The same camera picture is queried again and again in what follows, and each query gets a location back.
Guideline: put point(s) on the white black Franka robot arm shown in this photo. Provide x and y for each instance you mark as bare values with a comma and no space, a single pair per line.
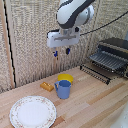
71,12

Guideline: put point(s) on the white floral rimmed plate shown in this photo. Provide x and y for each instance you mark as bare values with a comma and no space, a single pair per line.
32,112

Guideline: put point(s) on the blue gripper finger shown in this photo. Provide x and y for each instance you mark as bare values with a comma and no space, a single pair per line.
68,51
55,53

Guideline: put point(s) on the yellow bowl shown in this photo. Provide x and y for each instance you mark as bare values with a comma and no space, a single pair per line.
66,78

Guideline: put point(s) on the orange bread block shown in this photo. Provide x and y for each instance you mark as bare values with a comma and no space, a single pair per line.
47,86

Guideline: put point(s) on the open oven door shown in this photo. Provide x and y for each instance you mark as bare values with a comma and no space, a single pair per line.
95,74

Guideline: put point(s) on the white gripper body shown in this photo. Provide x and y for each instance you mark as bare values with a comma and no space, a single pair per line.
63,39

